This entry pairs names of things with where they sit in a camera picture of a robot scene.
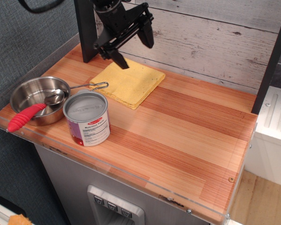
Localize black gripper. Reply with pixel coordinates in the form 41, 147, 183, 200
92, 1, 154, 69

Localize yellow cloth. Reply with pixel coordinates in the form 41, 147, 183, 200
90, 59, 165, 110

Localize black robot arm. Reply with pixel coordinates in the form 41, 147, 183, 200
92, 0, 154, 69

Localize toy tin can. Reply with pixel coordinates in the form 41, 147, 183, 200
63, 90, 111, 147

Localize grey toy fridge cabinet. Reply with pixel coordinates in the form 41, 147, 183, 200
35, 144, 207, 225

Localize silver dispenser panel with buttons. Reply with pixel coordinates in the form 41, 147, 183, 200
87, 185, 145, 225

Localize white appliance at right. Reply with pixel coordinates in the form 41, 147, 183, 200
244, 87, 281, 185

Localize orange object bottom left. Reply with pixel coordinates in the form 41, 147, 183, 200
8, 214, 32, 225

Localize black and white base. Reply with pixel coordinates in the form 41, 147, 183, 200
0, 196, 27, 225

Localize spoon with red handle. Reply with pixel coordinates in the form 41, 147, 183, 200
7, 89, 65, 132

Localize black braided cable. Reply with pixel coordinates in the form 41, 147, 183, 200
17, 0, 63, 14

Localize steel pot with wire handle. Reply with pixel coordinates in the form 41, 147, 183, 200
10, 76, 109, 126

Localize dark right post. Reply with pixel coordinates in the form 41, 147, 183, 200
251, 28, 281, 115

